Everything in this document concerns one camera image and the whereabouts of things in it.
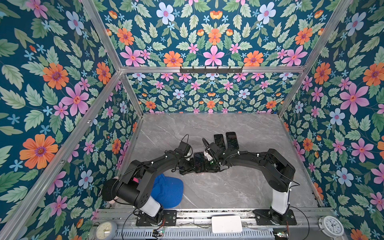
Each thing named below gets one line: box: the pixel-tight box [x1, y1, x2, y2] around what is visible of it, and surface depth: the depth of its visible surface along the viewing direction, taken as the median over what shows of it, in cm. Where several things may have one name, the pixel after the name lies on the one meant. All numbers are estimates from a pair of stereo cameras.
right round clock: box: [318, 215, 345, 237], surface depth 70 cm
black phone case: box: [225, 131, 240, 150], surface depth 108 cm
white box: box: [211, 215, 243, 233], surface depth 69 cm
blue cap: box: [151, 173, 184, 209], surface depth 82 cm
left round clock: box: [95, 220, 118, 240], surface depth 69 cm
